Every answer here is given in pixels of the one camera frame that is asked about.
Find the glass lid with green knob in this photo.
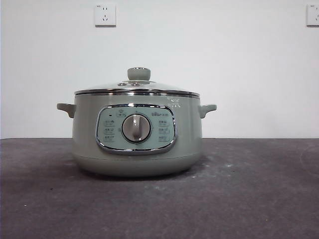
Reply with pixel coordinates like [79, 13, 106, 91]
[74, 67, 200, 97]

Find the pale green electric pot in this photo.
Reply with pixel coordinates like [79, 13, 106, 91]
[56, 95, 217, 178]

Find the white wall socket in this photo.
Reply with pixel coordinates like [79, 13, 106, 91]
[306, 4, 319, 28]
[94, 4, 117, 28]

